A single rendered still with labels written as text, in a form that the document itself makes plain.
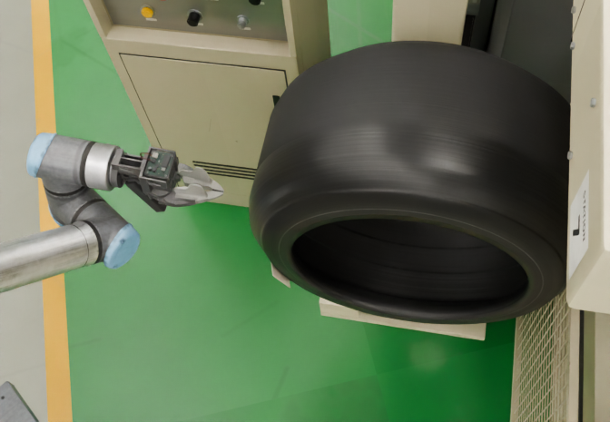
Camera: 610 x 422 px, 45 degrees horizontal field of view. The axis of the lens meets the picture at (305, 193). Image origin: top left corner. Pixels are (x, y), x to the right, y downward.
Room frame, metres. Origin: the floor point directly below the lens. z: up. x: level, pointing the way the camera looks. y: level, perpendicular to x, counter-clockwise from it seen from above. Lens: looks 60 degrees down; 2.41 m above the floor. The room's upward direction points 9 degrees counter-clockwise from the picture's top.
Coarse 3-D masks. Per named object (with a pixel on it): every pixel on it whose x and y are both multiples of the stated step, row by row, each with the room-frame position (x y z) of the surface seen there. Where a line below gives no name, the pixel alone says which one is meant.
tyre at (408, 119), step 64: (320, 64) 0.81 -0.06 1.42; (384, 64) 0.74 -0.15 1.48; (448, 64) 0.71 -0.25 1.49; (512, 64) 0.72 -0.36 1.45; (320, 128) 0.66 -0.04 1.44; (384, 128) 0.62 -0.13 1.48; (448, 128) 0.60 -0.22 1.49; (512, 128) 0.60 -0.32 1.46; (256, 192) 0.64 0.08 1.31; (320, 192) 0.56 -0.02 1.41; (384, 192) 0.53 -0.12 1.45; (448, 192) 0.51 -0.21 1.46; (512, 192) 0.50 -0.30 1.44; (320, 256) 0.66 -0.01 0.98; (384, 256) 0.66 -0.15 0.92; (448, 256) 0.64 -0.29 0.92; (512, 256) 0.45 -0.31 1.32; (448, 320) 0.47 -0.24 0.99
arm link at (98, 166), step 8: (96, 144) 0.84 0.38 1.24; (104, 144) 0.85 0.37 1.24; (96, 152) 0.82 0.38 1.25; (104, 152) 0.82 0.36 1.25; (112, 152) 0.82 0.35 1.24; (88, 160) 0.81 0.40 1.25; (96, 160) 0.81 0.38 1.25; (104, 160) 0.80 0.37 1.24; (112, 160) 0.81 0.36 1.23; (88, 168) 0.79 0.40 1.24; (96, 168) 0.79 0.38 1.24; (104, 168) 0.79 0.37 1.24; (88, 176) 0.78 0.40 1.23; (96, 176) 0.78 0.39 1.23; (104, 176) 0.78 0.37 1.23; (88, 184) 0.78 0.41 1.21; (96, 184) 0.77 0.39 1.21; (104, 184) 0.77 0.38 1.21
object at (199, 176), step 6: (198, 168) 0.77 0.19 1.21; (180, 174) 0.79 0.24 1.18; (186, 174) 0.78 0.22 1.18; (192, 174) 0.78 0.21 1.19; (198, 174) 0.77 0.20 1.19; (204, 174) 0.77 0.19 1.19; (186, 180) 0.78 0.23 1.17; (192, 180) 0.77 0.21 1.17; (198, 180) 0.77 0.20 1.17; (204, 180) 0.77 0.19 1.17; (210, 180) 0.77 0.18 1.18; (186, 186) 0.77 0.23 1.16; (204, 186) 0.76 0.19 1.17; (210, 186) 0.76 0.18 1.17; (216, 186) 0.76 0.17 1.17
